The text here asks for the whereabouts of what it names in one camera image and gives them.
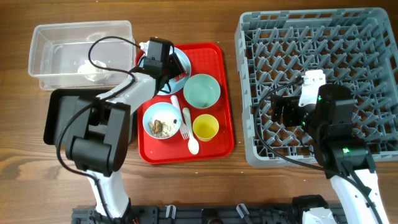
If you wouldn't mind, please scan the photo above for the light blue plate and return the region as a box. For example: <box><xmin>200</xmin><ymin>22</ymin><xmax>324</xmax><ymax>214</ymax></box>
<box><xmin>137</xmin><ymin>43</ymin><xmax>192</xmax><ymax>95</ymax></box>

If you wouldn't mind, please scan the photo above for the mint green bowl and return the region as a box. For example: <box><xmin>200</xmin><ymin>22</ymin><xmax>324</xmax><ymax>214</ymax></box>
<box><xmin>183</xmin><ymin>73</ymin><xmax>221</xmax><ymax>109</ymax></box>

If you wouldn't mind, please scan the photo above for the light blue bowl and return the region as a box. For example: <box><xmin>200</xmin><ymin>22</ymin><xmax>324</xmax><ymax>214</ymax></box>
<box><xmin>142</xmin><ymin>102</ymin><xmax>182</xmax><ymax>140</ymax></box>

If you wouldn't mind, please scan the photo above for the food scraps and rice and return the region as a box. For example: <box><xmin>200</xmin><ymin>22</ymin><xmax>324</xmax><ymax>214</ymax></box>
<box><xmin>148</xmin><ymin>116</ymin><xmax>180</xmax><ymax>139</ymax></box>

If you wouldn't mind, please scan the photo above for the yellow plastic cup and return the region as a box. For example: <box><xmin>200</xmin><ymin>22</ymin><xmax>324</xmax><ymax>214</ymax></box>
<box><xmin>193</xmin><ymin>114</ymin><xmax>220</xmax><ymax>142</ymax></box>

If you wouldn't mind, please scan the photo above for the white napkin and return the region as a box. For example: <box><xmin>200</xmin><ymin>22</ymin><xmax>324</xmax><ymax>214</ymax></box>
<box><xmin>77</xmin><ymin>60</ymin><xmax>110</xmax><ymax>82</ymax></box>

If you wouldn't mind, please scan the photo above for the red snack wrapper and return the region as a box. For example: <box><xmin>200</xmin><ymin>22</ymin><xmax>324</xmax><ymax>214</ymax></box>
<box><xmin>174</xmin><ymin>72</ymin><xmax>189</xmax><ymax>82</ymax></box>

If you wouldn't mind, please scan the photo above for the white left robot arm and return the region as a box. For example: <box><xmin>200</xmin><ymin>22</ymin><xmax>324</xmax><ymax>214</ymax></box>
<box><xmin>56</xmin><ymin>37</ymin><xmax>184</xmax><ymax>223</ymax></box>

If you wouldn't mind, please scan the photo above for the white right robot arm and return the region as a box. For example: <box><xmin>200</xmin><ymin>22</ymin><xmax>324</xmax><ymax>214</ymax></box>
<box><xmin>270</xmin><ymin>84</ymin><xmax>389</xmax><ymax>223</ymax></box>

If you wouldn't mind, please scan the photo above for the grey dishwasher rack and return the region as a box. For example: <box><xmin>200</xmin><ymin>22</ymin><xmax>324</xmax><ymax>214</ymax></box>
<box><xmin>234</xmin><ymin>7</ymin><xmax>397</xmax><ymax>167</ymax></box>

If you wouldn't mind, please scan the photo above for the black food waste tray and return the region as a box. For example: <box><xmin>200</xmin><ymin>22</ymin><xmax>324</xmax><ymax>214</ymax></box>
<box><xmin>44</xmin><ymin>89</ymin><xmax>136</xmax><ymax>150</ymax></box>

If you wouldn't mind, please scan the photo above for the red serving tray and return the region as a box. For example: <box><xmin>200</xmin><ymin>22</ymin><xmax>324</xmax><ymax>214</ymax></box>
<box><xmin>137</xmin><ymin>43</ymin><xmax>234</xmax><ymax>164</ymax></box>

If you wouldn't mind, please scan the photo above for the white plastic fork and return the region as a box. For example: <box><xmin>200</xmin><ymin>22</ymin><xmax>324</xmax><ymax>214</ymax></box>
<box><xmin>170</xmin><ymin>95</ymin><xmax>190</xmax><ymax>141</ymax></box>

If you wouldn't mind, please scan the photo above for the clear plastic bin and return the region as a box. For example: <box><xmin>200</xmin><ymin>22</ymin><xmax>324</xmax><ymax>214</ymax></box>
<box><xmin>28</xmin><ymin>21</ymin><xmax>136</xmax><ymax>90</ymax></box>

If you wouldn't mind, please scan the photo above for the white plastic spoon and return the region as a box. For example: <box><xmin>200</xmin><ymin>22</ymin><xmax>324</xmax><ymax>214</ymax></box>
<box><xmin>182</xmin><ymin>108</ymin><xmax>200</xmax><ymax>155</ymax></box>

